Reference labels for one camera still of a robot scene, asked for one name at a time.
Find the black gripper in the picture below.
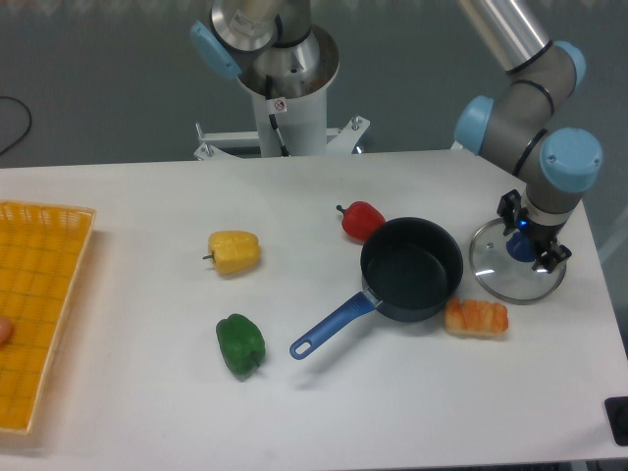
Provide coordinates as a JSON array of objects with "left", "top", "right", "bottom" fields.
[{"left": 497, "top": 189, "right": 572, "bottom": 271}]

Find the glass lid blue knob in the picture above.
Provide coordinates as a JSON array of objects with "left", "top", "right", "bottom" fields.
[{"left": 469, "top": 219, "right": 566, "bottom": 304}]

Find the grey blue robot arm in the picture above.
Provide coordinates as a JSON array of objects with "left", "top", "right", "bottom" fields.
[{"left": 189, "top": 1, "right": 602, "bottom": 272}]

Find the orange toast bread piece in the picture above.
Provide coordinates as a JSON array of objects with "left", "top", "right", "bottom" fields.
[{"left": 445, "top": 298, "right": 509, "bottom": 338}]

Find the dark blue saucepan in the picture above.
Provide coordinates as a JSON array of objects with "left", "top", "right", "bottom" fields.
[{"left": 289, "top": 217, "right": 463, "bottom": 360}]

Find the red bell pepper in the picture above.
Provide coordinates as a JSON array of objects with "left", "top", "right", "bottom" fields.
[{"left": 336, "top": 201, "right": 386, "bottom": 242}]

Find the black device at table edge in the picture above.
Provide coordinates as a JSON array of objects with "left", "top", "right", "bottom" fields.
[{"left": 604, "top": 396, "right": 628, "bottom": 446}]

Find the yellow bell pepper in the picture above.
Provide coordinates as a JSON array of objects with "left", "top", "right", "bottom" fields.
[{"left": 203, "top": 231, "right": 261, "bottom": 275}]

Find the green bell pepper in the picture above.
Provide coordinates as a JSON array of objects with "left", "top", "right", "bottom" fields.
[{"left": 216, "top": 313, "right": 266, "bottom": 377}]

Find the yellow plastic basket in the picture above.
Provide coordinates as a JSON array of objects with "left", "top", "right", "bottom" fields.
[{"left": 1, "top": 200, "right": 96, "bottom": 435}]

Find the orange item in basket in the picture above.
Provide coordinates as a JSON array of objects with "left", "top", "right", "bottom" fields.
[{"left": 0, "top": 316, "right": 14, "bottom": 345}]

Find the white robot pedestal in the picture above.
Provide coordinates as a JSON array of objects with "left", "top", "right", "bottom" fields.
[{"left": 190, "top": 22, "right": 371, "bottom": 160}]

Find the black cable on pedestal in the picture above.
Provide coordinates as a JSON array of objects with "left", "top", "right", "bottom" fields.
[{"left": 264, "top": 74, "right": 290, "bottom": 158}]

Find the black cable on floor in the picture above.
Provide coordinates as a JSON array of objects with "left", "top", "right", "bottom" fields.
[{"left": 0, "top": 95, "right": 33, "bottom": 154}]

